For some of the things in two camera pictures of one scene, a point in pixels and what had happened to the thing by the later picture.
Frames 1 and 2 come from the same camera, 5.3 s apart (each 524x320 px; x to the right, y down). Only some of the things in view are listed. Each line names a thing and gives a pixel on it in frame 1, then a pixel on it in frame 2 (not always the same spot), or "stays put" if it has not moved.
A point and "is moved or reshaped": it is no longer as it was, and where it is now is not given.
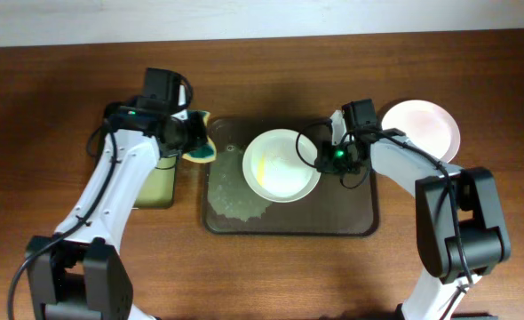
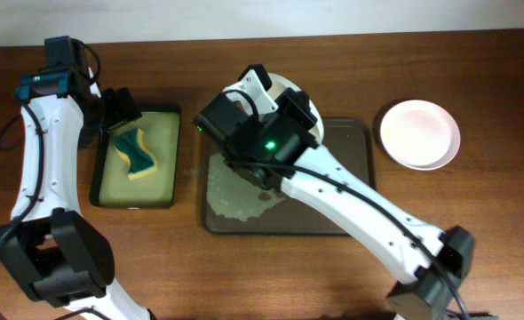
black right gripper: [323, 161] -> [297, 105]
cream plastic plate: [273, 168] is moved or reshaped
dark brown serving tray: [232, 206] stays put
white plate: [426, 124] stays put
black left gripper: [198, 134] -> [122, 116]
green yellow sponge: [207, 152] is moved or reshaped
